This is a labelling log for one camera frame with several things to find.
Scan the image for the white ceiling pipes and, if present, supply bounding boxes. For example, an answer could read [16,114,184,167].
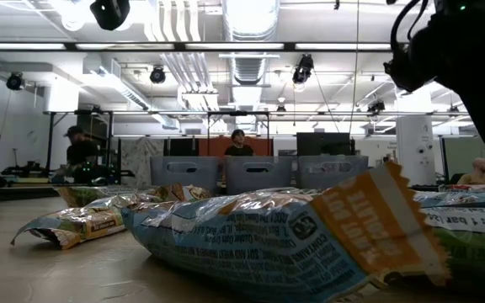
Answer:
[143,0,221,111]

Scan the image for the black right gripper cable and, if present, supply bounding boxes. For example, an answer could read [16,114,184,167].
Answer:
[388,0,431,54]

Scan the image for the person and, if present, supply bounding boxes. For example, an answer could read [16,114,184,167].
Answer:
[224,129,255,157]
[456,157,485,185]
[52,125,100,184]

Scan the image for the grey tarp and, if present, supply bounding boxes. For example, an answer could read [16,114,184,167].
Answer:
[120,137,166,187]

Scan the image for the blue granola bar orange end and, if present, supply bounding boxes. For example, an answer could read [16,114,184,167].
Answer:
[120,162,452,303]

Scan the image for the orange partition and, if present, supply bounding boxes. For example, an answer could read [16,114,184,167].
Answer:
[198,136,274,157]

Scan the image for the silver ventilation duct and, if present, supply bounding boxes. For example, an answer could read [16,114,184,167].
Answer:
[221,0,281,85]

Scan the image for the black ceiling spotlight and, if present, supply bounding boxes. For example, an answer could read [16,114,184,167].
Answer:
[366,98,386,114]
[148,65,167,85]
[5,71,27,92]
[291,53,315,85]

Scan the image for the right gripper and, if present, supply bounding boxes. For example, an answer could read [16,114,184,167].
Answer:
[383,0,485,148]

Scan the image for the white pillar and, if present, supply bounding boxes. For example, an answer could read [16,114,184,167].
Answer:
[395,90,437,187]

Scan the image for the overhead light bar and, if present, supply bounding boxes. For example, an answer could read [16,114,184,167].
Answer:
[0,40,395,53]

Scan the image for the grey translucent plastic bin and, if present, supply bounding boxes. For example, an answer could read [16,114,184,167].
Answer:
[224,156,294,195]
[296,155,370,190]
[149,156,221,195]

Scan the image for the blue-green granola bar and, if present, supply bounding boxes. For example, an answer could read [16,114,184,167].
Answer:
[413,201,485,295]

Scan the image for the green partition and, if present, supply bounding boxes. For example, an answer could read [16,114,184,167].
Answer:
[442,136,485,178]

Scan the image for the black metal rack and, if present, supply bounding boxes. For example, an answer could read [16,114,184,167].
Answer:
[42,109,271,186]

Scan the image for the green and orange granola bar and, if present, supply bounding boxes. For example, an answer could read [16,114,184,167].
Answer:
[9,192,163,251]

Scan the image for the black monitor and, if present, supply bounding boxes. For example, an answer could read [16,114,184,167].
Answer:
[296,131,356,157]

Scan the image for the blue and white granola bar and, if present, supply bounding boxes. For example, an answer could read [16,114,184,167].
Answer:
[160,183,212,203]

